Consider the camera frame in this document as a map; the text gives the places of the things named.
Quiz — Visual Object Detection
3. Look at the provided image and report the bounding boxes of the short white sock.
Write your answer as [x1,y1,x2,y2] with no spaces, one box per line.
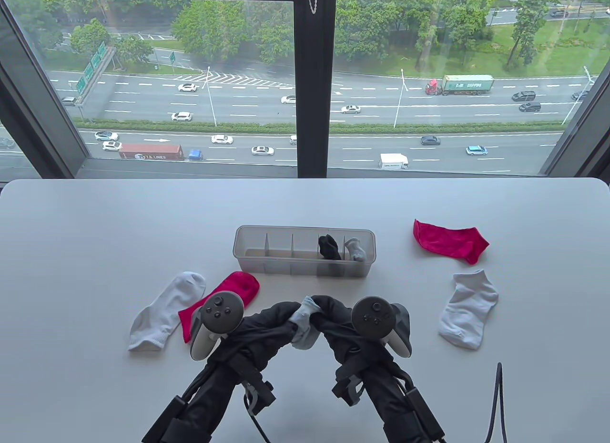
[438,269,499,351]

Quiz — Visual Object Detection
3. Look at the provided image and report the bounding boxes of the black window frame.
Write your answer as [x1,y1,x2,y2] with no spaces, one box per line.
[0,0,610,181]

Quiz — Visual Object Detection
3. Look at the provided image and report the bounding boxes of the grey and white controller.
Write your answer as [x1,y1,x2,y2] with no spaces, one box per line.
[351,296,413,359]
[190,292,245,362]

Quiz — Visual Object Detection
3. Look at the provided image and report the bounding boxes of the black sock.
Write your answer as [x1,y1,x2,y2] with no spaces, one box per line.
[318,234,342,261]

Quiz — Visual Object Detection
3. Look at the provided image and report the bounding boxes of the short red sock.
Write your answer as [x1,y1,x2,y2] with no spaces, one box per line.
[413,219,490,265]

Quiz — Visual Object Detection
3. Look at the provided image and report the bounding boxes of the person's left forearm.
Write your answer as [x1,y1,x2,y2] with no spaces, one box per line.
[142,357,268,443]

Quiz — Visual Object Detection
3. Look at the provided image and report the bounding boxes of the black labelled adapter box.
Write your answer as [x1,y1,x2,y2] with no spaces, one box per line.
[404,388,446,443]

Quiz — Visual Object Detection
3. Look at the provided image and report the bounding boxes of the thick black cable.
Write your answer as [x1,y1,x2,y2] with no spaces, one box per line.
[485,363,508,443]

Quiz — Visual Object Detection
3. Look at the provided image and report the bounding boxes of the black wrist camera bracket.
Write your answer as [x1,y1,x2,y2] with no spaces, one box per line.
[242,379,276,415]
[332,374,366,407]

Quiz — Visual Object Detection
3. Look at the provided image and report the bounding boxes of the person's right forearm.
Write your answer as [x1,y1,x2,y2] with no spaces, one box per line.
[343,362,446,443]

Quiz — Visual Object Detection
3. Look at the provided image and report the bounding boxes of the long red sock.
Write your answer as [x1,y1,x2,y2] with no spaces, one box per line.
[178,271,260,344]

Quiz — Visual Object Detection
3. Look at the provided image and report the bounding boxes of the short light blue sock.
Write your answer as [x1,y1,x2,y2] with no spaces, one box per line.
[286,295,323,351]

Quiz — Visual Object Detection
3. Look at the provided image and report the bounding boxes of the person's right hand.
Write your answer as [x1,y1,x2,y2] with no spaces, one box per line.
[310,294,402,373]

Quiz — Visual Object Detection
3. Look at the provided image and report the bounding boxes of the person's left hand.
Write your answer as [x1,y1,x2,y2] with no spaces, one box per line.
[220,300,305,373]

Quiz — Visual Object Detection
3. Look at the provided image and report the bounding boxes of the grey sock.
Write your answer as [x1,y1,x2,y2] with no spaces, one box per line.
[344,238,368,263]

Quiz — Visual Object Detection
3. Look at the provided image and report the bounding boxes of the long white sock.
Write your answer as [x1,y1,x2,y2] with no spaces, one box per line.
[128,271,207,352]

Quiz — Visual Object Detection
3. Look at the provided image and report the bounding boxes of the translucent divided organizer box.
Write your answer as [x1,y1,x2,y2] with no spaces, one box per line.
[233,225,376,277]

